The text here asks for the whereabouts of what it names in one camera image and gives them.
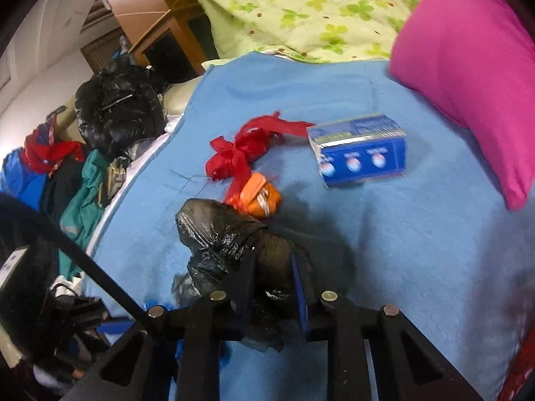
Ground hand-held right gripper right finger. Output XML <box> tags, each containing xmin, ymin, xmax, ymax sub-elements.
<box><xmin>290</xmin><ymin>253</ymin><xmax>481</xmax><ymax>401</ymax></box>

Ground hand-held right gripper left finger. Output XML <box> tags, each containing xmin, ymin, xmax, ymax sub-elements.
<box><xmin>63</xmin><ymin>248</ymin><xmax>257</xmax><ymax>401</ymax></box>

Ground black plastic bag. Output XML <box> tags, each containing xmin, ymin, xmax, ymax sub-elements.
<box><xmin>173</xmin><ymin>198</ymin><xmax>314</xmax><ymax>352</ymax></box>

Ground orange wrapper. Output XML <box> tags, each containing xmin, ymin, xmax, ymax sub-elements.
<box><xmin>226</xmin><ymin>172</ymin><xmax>283</xmax><ymax>219</ymax></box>

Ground red ribbon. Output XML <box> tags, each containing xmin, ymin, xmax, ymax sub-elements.
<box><xmin>205</xmin><ymin>111</ymin><xmax>314</xmax><ymax>201</ymax></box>

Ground blue carton box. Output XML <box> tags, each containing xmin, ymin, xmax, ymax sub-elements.
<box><xmin>306</xmin><ymin>113</ymin><xmax>408</xmax><ymax>188</ymax></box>

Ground teal garment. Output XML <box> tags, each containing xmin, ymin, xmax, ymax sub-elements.
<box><xmin>59</xmin><ymin>150</ymin><xmax>126</xmax><ymax>276</ymax></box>

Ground blue blanket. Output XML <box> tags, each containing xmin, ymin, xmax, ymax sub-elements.
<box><xmin>84</xmin><ymin>52</ymin><xmax>535</xmax><ymax>401</ymax></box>

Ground red and blue garment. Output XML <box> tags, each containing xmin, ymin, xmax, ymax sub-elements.
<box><xmin>23</xmin><ymin>115</ymin><xmax>86</xmax><ymax>176</ymax></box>

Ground black garbage bag pile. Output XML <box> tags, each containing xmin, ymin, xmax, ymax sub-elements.
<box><xmin>75</xmin><ymin>56</ymin><xmax>168</xmax><ymax>161</ymax></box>

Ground cream cushion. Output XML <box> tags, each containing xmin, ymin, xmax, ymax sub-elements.
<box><xmin>161</xmin><ymin>79</ymin><xmax>203</xmax><ymax>118</ymax></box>

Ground brown lattice panel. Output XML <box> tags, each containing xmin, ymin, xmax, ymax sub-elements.
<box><xmin>81</xmin><ymin>29</ymin><xmax>126</xmax><ymax>72</ymax></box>

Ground wooden cabinet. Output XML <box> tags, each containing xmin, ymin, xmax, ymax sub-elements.
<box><xmin>129</xmin><ymin>8</ymin><xmax>218</xmax><ymax>84</ymax></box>

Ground green floral quilt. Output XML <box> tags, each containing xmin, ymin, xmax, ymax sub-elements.
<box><xmin>176</xmin><ymin>0</ymin><xmax>473</xmax><ymax>64</ymax></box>

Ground ceiling air vent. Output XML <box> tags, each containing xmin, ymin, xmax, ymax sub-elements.
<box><xmin>79</xmin><ymin>0</ymin><xmax>113</xmax><ymax>30</ymax></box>

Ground pink pillow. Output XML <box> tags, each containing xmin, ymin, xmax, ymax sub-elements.
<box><xmin>390</xmin><ymin>0</ymin><xmax>535</xmax><ymax>212</ymax></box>

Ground black cable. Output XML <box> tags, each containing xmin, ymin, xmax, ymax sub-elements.
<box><xmin>0</xmin><ymin>194</ymin><xmax>159</xmax><ymax>330</ymax></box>

